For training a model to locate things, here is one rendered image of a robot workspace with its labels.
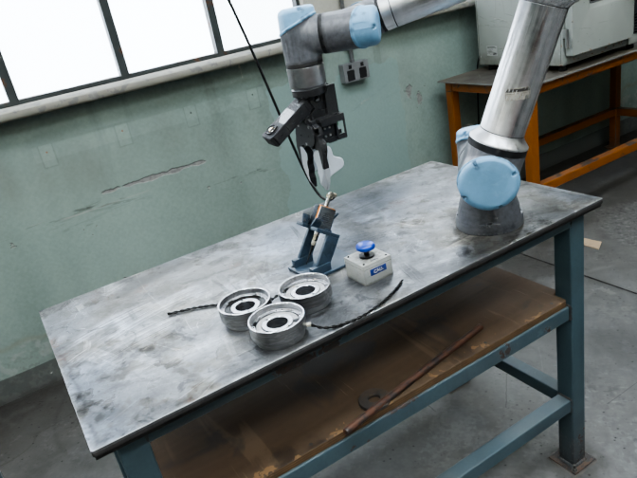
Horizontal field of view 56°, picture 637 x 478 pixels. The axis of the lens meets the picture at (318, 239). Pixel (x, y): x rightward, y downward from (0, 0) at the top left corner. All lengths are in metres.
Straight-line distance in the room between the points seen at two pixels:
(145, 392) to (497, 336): 0.81
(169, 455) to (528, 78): 1.01
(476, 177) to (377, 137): 2.07
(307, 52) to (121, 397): 0.71
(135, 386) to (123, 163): 1.67
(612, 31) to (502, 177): 2.22
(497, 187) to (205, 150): 1.79
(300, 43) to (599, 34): 2.24
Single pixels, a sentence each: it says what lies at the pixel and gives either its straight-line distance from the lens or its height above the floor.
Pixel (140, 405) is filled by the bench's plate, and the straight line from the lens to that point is 1.05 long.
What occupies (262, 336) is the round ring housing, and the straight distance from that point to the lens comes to 1.06.
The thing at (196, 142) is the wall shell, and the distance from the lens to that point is 2.74.
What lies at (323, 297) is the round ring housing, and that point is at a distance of 1.15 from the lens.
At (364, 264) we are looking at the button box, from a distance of 1.20.
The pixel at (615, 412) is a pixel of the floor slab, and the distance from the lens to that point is 2.15.
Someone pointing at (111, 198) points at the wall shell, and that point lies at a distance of 2.68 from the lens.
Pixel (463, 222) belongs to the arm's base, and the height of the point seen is 0.82.
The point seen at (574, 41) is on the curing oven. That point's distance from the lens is 3.12.
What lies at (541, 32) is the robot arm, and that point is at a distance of 1.16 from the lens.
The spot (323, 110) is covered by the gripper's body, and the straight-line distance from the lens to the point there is 1.25.
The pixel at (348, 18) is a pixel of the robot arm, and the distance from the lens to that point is 1.18.
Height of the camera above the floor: 1.38
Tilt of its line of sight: 23 degrees down
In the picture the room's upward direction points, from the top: 11 degrees counter-clockwise
